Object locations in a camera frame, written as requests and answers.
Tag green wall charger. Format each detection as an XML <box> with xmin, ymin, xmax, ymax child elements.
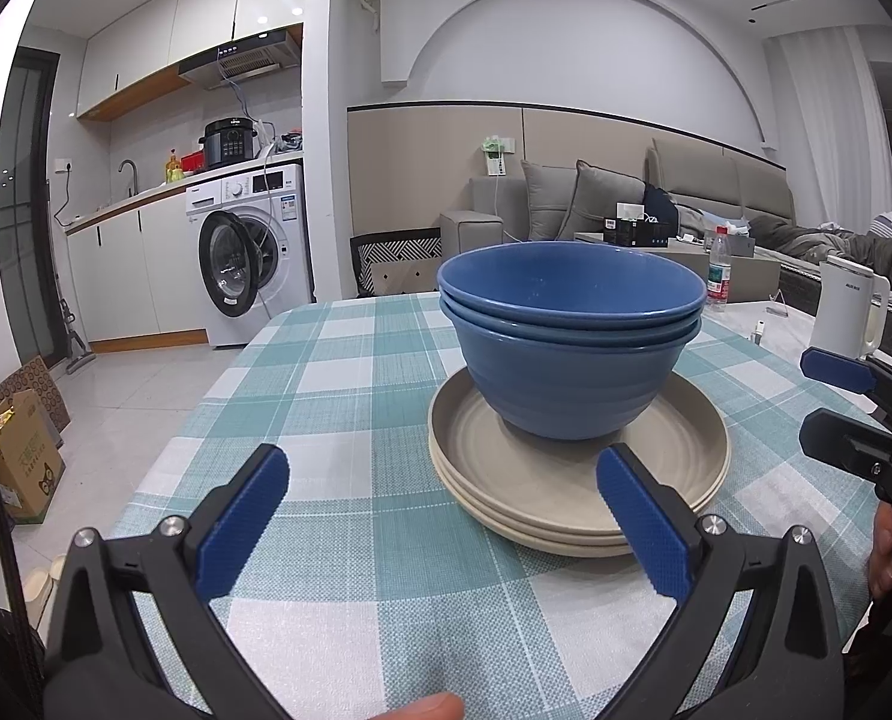
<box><xmin>477</xmin><ymin>133</ymin><xmax>516</xmax><ymax>178</ymax></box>

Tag black pressure cooker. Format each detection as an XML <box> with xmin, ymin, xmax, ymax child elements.
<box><xmin>200</xmin><ymin>118</ymin><xmax>259</xmax><ymax>170</ymax></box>

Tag grey sofa with cushions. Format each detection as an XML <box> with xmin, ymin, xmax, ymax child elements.
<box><xmin>644</xmin><ymin>136</ymin><xmax>892</xmax><ymax>376</ymax></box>

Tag floor mop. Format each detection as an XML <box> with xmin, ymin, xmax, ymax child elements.
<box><xmin>56</xmin><ymin>298</ymin><xmax>96</xmax><ymax>374</ymax></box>

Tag grey sofa cushion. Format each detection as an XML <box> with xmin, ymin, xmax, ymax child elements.
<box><xmin>561</xmin><ymin>160</ymin><xmax>647</xmax><ymax>241</ymax></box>
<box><xmin>521</xmin><ymin>160</ymin><xmax>580</xmax><ymax>242</ymax></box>

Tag white curtain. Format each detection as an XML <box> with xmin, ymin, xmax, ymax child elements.
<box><xmin>779</xmin><ymin>24</ymin><xmax>892</xmax><ymax>230</ymax></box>

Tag black framed glass door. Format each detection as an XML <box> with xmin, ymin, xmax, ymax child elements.
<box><xmin>0</xmin><ymin>49</ymin><xmax>64</xmax><ymax>372</ymax></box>

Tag clear plastic water bottle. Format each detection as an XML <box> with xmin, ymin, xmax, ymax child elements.
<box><xmin>705</xmin><ymin>225</ymin><xmax>735</xmax><ymax>314</ymax></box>

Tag person's left hand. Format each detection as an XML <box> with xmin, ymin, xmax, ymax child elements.
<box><xmin>382</xmin><ymin>694</ymin><xmax>465</xmax><ymax>720</ymax></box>

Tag white upper kitchen cabinets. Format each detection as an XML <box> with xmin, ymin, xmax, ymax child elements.
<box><xmin>77</xmin><ymin>0</ymin><xmax>304</xmax><ymax>121</ymax></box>

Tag blue bowl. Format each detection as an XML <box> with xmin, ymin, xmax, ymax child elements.
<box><xmin>440</xmin><ymin>298</ymin><xmax>703</xmax><ymax>353</ymax></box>
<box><xmin>449</xmin><ymin>319</ymin><xmax>690</xmax><ymax>441</ymax></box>
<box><xmin>437</xmin><ymin>241</ymin><xmax>708</xmax><ymax>331</ymax></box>

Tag grey side cabinet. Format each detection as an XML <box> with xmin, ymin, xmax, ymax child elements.
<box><xmin>573</xmin><ymin>229</ymin><xmax>784</xmax><ymax>302</ymax></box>

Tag white kitchen counter cabinet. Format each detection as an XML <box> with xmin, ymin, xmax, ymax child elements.
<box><xmin>65</xmin><ymin>186</ymin><xmax>208</xmax><ymax>353</ymax></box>

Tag dark clothing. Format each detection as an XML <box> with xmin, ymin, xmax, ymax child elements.
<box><xmin>642</xmin><ymin>184</ymin><xmax>678</xmax><ymax>230</ymax></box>

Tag black floor fan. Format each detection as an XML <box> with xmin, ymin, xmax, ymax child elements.
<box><xmin>0</xmin><ymin>606</ymin><xmax>48</xmax><ymax>720</ymax></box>

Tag range hood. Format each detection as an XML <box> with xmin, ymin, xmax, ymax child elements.
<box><xmin>179</xmin><ymin>28</ymin><xmax>303</xmax><ymax>91</ymax></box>

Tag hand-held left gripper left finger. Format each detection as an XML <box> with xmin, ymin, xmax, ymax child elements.
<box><xmin>43</xmin><ymin>444</ymin><xmax>291</xmax><ymax>720</ymax></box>

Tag beige round plate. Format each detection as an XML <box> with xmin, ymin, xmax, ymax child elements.
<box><xmin>446</xmin><ymin>480</ymin><xmax>717</xmax><ymax>558</ymax></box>
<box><xmin>432</xmin><ymin>450</ymin><xmax>728</xmax><ymax>541</ymax></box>
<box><xmin>428</xmin><ymin>366</ymin><xmax>732</xmax><ymax>512</ymax></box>

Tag person's right hand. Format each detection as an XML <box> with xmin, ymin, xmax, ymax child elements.
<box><xmin>867</xmin><ymin>501</ymin><xmax>892</xmax><ymax>601</ymax></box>

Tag black box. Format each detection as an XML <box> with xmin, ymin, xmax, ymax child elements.
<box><xmin>603</xmin><ymin>216</ymin><xmax>673</xmax><ymax>248</ymax></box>

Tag cardboard box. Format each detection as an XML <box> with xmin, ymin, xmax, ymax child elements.
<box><xmin>0</xmin><ymin>390</ymin><xmax>67</xmax><ymax>523</ymax></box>

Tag brown patterned board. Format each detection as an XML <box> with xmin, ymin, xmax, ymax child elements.
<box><xmin>0</xmin><ymin>356</ymin><xmax>72</xmax><ymax>432</ymax></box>

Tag white electric kettle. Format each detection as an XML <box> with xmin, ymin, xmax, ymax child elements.
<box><xmin>810</xmin><ymin>254</ymin><xmax>892</xmax><ymax>361</ymax></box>

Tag white washing machine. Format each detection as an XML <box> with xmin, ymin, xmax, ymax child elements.
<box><xmin>185</xmin><ymin>163</ymin><xmax>316</xmax><ymax>350</ymax></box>

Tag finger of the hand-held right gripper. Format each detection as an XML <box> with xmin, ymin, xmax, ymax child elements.
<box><xmin>800</xmin><ymin>409</ymin><xmax>892</xmax><ymax>478</ymax></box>
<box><xmin>800</xmin><ymin>347</ymin><xmax>892</xmax><ymax>436</ymax></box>

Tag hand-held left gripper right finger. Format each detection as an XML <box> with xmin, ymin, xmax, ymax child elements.
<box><xmin>596</xmin><ymin>444</ymin><xmax>846</xmax><ymax>720</ymax></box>

